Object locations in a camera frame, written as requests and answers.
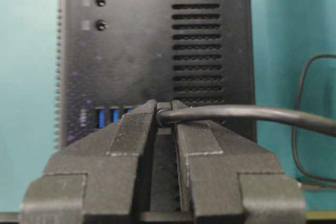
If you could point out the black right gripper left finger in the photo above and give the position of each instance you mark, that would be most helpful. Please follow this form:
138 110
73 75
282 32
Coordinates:
101 178

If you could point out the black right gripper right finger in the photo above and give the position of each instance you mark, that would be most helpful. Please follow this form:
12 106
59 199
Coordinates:
226 178

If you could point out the black mini PC box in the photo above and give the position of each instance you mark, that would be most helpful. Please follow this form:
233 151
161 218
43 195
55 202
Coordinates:
114 55

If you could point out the teal table cloth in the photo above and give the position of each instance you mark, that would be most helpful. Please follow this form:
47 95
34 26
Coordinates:
286 33

